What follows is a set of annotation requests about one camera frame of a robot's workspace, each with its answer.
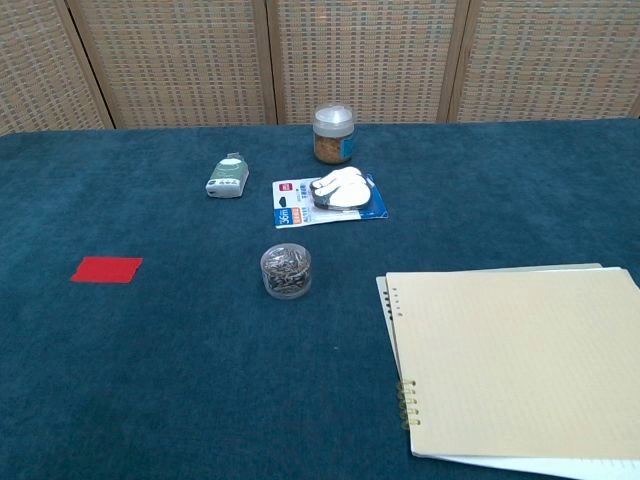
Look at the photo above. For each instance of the woven bamboo folding screen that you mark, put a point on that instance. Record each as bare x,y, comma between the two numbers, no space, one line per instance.
175,60

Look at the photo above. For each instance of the clear paper clip jar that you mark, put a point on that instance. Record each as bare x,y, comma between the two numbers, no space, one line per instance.
285,272

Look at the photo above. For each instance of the blue table cloth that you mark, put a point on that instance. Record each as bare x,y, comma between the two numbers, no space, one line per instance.
150,380

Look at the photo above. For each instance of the small green white package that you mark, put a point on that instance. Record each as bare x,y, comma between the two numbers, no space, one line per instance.
226,177

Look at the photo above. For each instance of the cream spiral notebook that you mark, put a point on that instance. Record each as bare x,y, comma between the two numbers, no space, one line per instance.
515,360

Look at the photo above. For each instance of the clear-lidded jar with brown contents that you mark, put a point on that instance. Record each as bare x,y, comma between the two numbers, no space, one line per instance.
332,145

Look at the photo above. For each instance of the correction tape blister pack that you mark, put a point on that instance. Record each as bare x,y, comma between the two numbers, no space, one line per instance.
295,207

